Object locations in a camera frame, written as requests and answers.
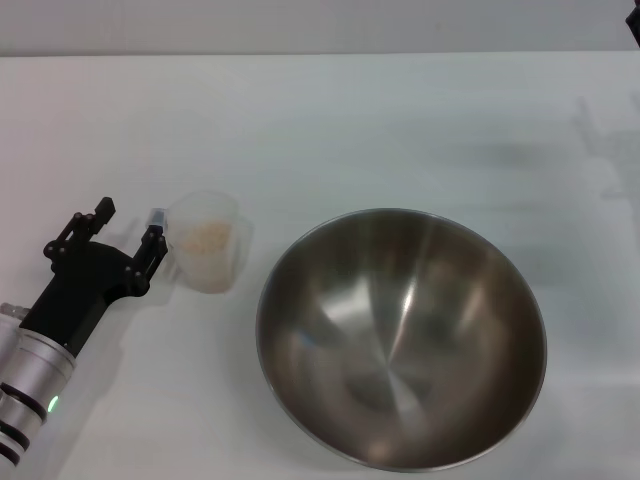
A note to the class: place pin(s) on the white rice grains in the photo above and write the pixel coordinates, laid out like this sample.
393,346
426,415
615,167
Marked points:
207,242

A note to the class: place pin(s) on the clear plastic measuring cup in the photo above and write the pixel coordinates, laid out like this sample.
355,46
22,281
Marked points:
235,250

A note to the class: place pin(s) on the large stainless steel bowl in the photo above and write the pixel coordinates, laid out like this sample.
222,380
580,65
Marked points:
400,345

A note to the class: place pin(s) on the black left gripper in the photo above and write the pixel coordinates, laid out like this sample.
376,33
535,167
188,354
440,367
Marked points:
80,295

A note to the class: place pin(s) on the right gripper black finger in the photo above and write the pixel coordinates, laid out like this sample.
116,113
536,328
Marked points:
634,22

